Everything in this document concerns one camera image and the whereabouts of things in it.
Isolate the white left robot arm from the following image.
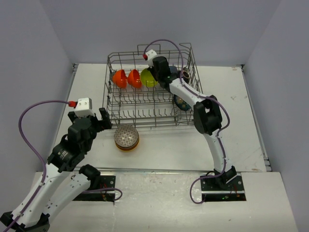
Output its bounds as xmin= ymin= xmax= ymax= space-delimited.
xmin=0 ymin=108 xmax=112 ymax=232

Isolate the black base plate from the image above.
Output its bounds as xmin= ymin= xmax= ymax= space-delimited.
xmin=200 ymin=174 xmax=246 ymax=202
xmin=73 ymin=175 xmax=116 ymax=203

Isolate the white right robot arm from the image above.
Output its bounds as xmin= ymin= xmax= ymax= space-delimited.
xmin=148 ymin=56 xmax=237 ymax=190

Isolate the yellow ribbed bowl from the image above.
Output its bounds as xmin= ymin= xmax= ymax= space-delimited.
xmin=117 ymin=145 xmax=138 ymax=152

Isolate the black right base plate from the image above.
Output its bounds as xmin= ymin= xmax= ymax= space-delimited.
xmin=200 ymin=174 xmax=246 ymax=202

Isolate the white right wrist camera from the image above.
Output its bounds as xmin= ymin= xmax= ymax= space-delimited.
xmin=142 ymin=49 xmax=158 ymax=68

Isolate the brown patterned white bowl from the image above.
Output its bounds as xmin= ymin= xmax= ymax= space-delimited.
xmin=114 ymin=125 xmax=139 ymax=146

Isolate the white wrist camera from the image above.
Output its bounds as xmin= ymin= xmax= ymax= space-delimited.
xmin=142 ymin=49 xmax=158 ymax=68
xmin=69 ymin=98 xmax=95 ymax=117

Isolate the blue floral bowl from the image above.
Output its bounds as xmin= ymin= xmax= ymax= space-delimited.
xmin=173 ymin=95 xmax=191 ymax=112

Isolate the black striped bowl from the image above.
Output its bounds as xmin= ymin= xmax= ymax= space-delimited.
xmin=179 ymin=71 xmax=191 ymax=84

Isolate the lime green bowl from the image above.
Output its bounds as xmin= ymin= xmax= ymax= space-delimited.
xmin=140 ymin=69 xmax=158 ymax=87

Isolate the grey wire dish rack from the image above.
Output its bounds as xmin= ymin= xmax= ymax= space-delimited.
xmin=102 ymin=43 xmax=202 ymax=128

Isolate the right aluminium table rail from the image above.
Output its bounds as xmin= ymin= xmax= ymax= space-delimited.
xmin=240 ymin=64 xmax=272 ymax=172

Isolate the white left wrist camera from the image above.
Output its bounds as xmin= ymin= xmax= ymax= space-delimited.
xmin=69 ymin=98 xmax=95 ymax=117

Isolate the dark blue glazed bowl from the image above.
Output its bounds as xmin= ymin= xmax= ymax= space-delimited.
xmin=169 ymin=66 xmax=179 ymax=75

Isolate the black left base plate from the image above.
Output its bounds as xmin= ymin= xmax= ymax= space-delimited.
xmin=73 ymin=175 xmax=116 ymax=203

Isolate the orange bowl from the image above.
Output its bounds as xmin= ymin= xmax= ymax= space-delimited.
xmin=127 ymin=69 xmax=142 ymax=88
xmin=112 ymin=70 xmax=127 ymax=88

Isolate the mint green bowl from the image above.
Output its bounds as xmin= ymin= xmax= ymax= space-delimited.
xmin=115 ymin=142 xmax=139 ymax=147

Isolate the orange bowl far left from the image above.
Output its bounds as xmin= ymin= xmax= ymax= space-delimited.
xmin=112 ymin=70 xmax=127 ymax=88

